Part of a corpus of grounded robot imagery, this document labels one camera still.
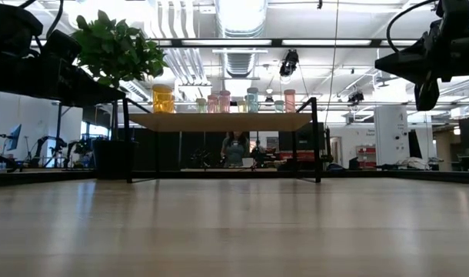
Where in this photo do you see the blue medicine bottle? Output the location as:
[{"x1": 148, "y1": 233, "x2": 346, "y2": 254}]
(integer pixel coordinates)
[{"x1": 246, "y1": 87, "x2": 259, "y2": 114}]

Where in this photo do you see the black divider panel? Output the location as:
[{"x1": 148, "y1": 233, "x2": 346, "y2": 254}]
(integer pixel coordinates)
[{"x1": 115, "y1": 128, "x2": 224, "y2": 173}]

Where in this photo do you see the round metal ceiling duct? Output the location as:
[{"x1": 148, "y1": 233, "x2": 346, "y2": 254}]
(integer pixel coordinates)
[{"x1": 214, "y1": 0, "x2": 269, "y2": 38}]

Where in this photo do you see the white crumpled cloth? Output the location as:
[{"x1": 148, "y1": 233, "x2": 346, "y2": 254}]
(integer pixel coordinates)
[{"x1": 399, "y1": 156, "x2": 427, "y2": 170}]

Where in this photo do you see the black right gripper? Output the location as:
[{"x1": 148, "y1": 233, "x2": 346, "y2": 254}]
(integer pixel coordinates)
[{"x1": 374, "y1": 0, "x2": 469, "y2": 112}]

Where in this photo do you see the green potted plant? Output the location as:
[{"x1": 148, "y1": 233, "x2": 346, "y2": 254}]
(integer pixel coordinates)
[{"x1": 71, "y1": 9, "x2": 168, "y2": 181}]

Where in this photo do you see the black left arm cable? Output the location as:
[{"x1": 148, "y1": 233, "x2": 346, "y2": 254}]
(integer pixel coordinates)
[{"x1": 18, "y1": 0, "x2": 65, "y2": 39}]

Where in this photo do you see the black bar with light strips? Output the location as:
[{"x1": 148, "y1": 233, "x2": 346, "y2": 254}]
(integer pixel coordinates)
[{"x1": 144, "y1": 37, "x2": 424, "y2": 48}]

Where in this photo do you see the white round column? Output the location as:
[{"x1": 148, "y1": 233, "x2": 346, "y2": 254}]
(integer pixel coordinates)
[{"x1": 374, "y1": 105, "x2": 411, "y2": 162}]

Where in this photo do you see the black aluminium table frame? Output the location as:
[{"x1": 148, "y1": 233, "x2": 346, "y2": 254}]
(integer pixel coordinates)
[{"x1": 0, "y1": 169, "x2": 469, "y2": 189}]

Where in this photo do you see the person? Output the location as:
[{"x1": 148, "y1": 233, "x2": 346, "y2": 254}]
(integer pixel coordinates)
[{"x1": 220, "y1": 131, "x2": 251, "y2": 169}]

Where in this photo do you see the wooden shelf with black legs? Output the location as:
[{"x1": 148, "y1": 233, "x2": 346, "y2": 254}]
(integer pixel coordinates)
[{"x1": 121, "y1": 96, "x2": 323, "y2": 185}]

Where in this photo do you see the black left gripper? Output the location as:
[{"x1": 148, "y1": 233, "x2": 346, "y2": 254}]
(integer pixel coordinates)
[{"x1": 0, "y1": 1, "x2": 127, "y2": 108}]

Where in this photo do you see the tilted computer monitor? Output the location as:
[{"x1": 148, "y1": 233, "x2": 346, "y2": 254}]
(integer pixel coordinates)
[{"x1": 7, "y1": 123, "x2": 23, "y2": 152}]

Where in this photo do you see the black overhead camera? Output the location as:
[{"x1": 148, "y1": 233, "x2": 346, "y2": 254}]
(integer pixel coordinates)
[{"x1": 278, "y1": 48, "x2": 300, "y2": 78}]

